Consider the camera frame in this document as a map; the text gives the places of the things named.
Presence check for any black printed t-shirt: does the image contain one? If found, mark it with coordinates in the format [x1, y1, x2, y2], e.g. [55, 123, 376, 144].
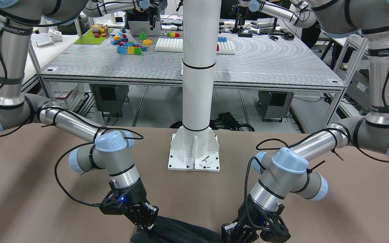
[130, 216, 223, 243]

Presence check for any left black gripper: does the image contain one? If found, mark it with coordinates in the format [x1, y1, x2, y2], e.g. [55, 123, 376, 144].
[221, 195, 284, 243]

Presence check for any white peg tray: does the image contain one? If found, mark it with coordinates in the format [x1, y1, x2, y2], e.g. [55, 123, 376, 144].
[155, 37, 183, 52]

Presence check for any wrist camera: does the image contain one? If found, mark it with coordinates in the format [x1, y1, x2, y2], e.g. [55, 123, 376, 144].
[260, 211, 291, 243]
[99, 191, 127, 215]

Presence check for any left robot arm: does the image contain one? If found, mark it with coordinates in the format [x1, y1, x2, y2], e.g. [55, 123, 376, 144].
[221, 0, 389, 243]

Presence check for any green lego baseplate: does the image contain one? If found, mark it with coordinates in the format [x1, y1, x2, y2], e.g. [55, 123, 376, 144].
[74, 29, 114, 45]

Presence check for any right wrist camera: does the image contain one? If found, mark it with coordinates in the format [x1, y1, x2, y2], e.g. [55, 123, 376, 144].
[99, 191, 127, 215]

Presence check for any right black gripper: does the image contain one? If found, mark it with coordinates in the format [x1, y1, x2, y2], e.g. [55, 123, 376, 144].
[113, 178, 158, 235]

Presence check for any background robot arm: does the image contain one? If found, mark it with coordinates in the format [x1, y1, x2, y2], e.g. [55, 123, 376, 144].
[82, 0, 150, 18]

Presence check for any striped metal workbench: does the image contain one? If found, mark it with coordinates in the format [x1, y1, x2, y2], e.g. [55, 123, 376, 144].
[41, 33, 343, 134]

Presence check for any white plastic basket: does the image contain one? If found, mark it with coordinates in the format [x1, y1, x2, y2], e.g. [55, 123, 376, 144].
[50, 82, 85, 111]

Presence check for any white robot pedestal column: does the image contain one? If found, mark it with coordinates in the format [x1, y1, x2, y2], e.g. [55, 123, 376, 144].
[168, 0, 221, 172]

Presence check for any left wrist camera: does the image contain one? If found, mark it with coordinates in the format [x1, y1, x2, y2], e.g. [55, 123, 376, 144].
[260, 211, 291, 243]

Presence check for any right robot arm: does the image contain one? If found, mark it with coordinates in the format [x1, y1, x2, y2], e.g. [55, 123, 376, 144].
[0, 0, 159, 236]

